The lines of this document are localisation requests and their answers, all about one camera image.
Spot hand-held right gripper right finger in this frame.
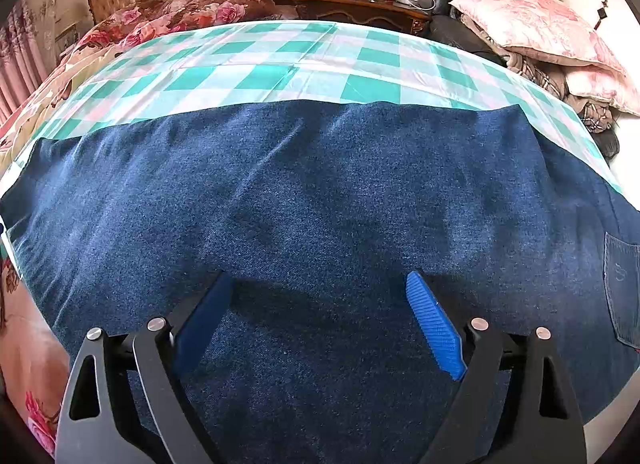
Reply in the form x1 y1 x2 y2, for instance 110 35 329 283
405 271 587 464

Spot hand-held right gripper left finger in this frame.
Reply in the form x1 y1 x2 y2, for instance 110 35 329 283
55 271 236 464

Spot blue denim pants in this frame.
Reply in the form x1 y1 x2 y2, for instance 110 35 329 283
0 100 640 464

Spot green checkered tablecloth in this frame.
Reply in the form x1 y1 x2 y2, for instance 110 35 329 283
0 19 623 277

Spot plaid blanket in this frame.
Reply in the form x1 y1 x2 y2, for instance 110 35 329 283
460 12 616 135

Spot small pink floral pillow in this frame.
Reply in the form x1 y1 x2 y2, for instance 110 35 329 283
565 64 640 117

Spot floral blanket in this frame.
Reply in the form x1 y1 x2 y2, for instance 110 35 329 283
0 0 278 460

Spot pink curtain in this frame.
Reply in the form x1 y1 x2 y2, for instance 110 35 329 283
0 0 56 120

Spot large pink floral pillow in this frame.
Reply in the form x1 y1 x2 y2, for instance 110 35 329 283
449 0 626 75

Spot dark wooden nightstand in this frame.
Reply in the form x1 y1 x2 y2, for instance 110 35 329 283
290 0 433 35

